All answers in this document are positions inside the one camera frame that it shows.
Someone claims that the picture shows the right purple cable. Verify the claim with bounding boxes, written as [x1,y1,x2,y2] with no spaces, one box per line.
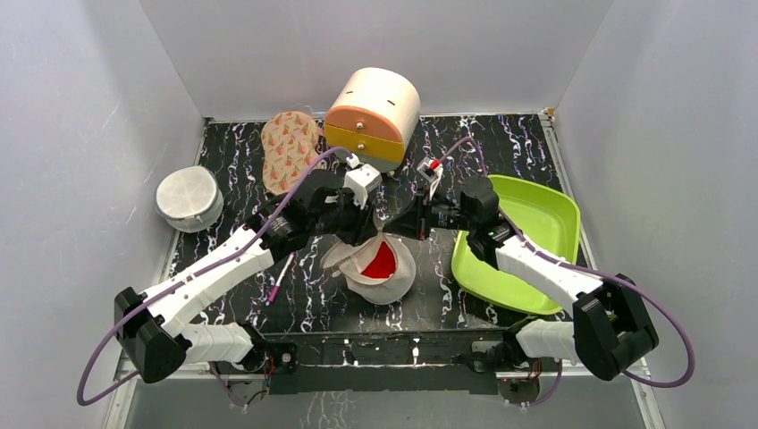
[434,137,696,409]

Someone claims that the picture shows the aluminium frame rail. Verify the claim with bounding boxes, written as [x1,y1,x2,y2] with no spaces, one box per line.
[501,335,646,381]

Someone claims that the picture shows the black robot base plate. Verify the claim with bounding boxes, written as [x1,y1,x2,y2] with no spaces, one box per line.
[272,330,521,395]

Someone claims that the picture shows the pink white marker pen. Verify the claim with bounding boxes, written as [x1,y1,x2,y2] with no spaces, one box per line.
[265,253,295,306]

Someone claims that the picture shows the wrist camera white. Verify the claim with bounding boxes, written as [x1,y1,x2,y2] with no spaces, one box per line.
[417,156,443,199]
[343,164,382,209]

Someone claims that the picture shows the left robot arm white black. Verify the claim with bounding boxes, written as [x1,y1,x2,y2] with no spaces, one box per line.
[115,184,377,383]

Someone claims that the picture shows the white mesh laundry bag beige zipper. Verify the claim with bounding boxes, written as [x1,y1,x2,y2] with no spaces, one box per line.
[322,232,417,305]

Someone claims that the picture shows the white mesh laundry bag grey trim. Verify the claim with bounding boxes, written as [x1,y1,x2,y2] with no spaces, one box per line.
[155,165,224,233]

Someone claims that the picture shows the red bra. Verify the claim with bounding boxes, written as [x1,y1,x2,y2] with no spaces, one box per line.
[360,241,397,279]

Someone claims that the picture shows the peach patterned fabric pouch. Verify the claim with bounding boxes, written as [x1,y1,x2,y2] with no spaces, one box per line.
[260,111,324,196]

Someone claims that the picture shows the round drawer cabinet orange yellow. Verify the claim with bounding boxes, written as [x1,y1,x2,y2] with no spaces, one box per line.
[324,67,421,173]

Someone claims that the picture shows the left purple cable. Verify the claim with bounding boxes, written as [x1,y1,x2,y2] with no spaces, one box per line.
[77,146,357,408]

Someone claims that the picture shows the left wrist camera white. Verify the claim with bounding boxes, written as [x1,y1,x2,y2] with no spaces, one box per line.
[343,164,382,209]

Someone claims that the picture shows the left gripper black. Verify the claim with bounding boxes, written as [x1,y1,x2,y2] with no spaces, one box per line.
[309,187,377,248]

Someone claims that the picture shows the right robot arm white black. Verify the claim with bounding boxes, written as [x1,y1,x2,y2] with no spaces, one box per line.
[384,175,660,381]

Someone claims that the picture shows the purple cable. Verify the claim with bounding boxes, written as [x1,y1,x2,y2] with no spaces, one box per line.
[434,137,696,409]
[77,146,357,408]

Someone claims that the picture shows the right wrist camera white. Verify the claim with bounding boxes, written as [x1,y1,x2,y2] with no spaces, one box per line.
[417,156,443,199]

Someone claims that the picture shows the green plastic basin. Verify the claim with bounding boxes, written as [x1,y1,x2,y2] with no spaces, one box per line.
[451,174,581,315]

